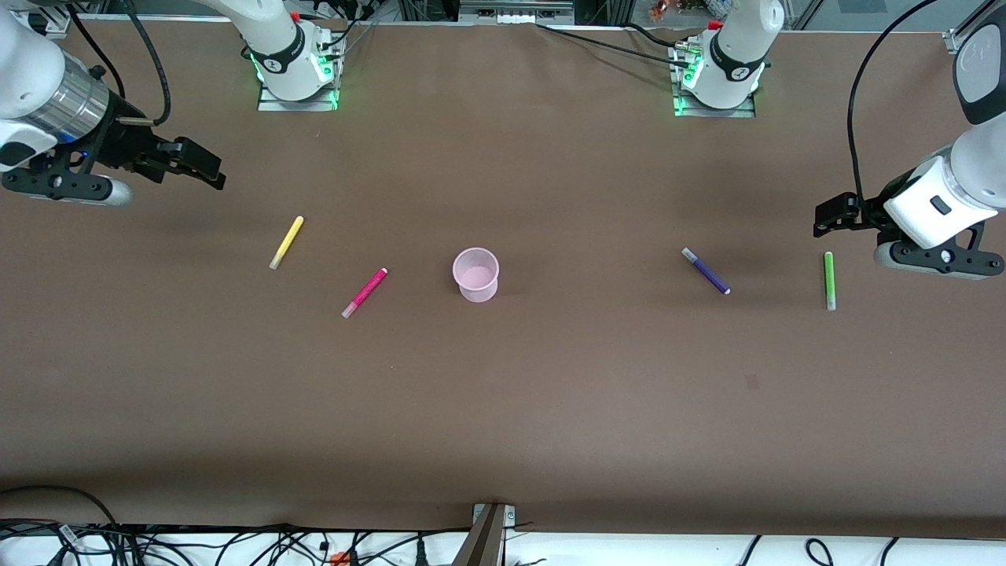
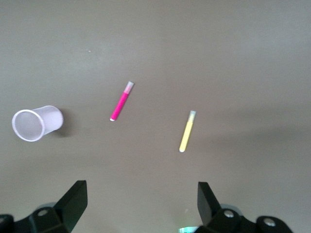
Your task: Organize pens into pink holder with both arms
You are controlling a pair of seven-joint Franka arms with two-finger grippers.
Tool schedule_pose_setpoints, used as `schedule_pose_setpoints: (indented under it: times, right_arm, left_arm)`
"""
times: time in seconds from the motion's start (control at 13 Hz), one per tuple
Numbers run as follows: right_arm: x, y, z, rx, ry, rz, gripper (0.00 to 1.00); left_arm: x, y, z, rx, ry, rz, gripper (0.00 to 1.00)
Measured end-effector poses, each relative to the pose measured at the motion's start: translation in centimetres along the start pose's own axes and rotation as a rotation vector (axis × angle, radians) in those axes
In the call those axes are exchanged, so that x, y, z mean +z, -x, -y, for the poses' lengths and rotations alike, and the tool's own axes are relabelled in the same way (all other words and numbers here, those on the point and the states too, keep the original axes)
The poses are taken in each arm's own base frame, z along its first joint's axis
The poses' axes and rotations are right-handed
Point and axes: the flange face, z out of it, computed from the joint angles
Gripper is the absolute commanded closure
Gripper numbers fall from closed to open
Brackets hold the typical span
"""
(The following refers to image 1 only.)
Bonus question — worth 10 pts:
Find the yellow marker pen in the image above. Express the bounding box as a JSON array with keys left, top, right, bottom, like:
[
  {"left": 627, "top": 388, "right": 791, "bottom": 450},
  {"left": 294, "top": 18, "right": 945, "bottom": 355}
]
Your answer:
[{"left": 269, "top": 216, "right": 305, "bottom": 270}]

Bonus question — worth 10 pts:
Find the brown table cover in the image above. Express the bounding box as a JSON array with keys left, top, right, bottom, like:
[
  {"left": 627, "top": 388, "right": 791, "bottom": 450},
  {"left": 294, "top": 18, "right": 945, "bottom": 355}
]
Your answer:
[{"left": 0, "top": 17, "right": 1006, "bottom": 537}]

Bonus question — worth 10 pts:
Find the black cable across table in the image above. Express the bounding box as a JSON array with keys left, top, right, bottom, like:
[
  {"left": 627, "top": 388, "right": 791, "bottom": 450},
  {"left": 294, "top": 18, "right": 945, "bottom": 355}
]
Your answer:
[{"left": 534, "top": 22, "right": 692, "bottom": 72}]

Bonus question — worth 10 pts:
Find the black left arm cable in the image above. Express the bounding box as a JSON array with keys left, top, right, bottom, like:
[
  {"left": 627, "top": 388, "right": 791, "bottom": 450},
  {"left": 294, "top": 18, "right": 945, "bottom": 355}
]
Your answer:
[{"left": 846, "top": 0, "right": 944, "bottom": 207}]

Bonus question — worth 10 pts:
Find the large black looped cable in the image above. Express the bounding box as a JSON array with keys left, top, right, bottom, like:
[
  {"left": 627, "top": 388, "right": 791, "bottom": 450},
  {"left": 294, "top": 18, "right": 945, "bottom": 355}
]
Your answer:
[{"left": 0, "top": 485, "right": 120, "bottom": 527}]

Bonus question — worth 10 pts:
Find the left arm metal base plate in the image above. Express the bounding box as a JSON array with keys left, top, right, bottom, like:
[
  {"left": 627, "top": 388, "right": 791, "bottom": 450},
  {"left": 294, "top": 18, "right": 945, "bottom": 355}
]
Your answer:
[{"left": 672, "top": 39, "right": 757, "bottom": 119}]

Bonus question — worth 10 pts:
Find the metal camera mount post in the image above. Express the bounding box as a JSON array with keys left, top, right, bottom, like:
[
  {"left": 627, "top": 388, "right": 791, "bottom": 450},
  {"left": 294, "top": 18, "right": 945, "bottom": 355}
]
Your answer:
[{"left": 452, "top": 503, "right": 516, "bottom": 566}]

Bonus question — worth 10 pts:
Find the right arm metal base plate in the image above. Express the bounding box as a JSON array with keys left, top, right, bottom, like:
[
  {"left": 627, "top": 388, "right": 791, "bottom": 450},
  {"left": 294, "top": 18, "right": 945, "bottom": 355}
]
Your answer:
[{"left": 258, "top": 31, "right": 340, "bottom": 112}]

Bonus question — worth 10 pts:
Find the tangle of black cables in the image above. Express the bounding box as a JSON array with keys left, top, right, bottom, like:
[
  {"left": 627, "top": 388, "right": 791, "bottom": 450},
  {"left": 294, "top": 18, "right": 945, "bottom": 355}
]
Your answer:
[{"left": 0, "top": 519, "right": 472, "bottom": 566}]

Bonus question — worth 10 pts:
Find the purple marker pen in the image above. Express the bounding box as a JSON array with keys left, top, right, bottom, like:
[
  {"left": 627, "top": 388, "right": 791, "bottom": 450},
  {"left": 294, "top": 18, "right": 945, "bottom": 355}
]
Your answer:
[{"left": 681, "top": 248, "right": 732, "bottom": 296}]

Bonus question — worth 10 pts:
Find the pink plastic cup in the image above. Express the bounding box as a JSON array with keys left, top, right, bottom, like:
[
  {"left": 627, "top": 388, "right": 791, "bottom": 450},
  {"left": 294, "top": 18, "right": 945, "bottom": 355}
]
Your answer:
[{"left": 452, "top": 247, "right": 501, "bottom": 303}]

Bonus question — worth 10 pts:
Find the silver metal box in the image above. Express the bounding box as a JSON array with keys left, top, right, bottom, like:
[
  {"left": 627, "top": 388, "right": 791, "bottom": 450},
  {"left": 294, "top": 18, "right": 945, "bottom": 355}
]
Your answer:
[{"left": 460, "top": 0, "right": 575, "bottom": 24}]

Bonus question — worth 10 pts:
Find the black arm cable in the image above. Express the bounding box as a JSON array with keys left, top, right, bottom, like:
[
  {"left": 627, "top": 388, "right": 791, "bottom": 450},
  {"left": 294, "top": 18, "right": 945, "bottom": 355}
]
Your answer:
[
  {"left": 118, "top": 0, "right": 172, "bottom": 127},
  {"left": 846, "top": 0, "right": 944, "bottom": 207}
]

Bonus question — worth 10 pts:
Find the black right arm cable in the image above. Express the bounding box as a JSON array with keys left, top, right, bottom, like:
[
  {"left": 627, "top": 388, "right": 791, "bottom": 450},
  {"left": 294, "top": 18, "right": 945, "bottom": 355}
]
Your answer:
[{"left": 118, "top": 0, "right": 172, "bottom": 127}]

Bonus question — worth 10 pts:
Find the pink marker pen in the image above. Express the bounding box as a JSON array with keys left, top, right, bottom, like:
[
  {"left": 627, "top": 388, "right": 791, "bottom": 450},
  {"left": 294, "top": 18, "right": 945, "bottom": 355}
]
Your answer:
[{"left": 341, "top": 268, "right": 389, "bottom": 319}]

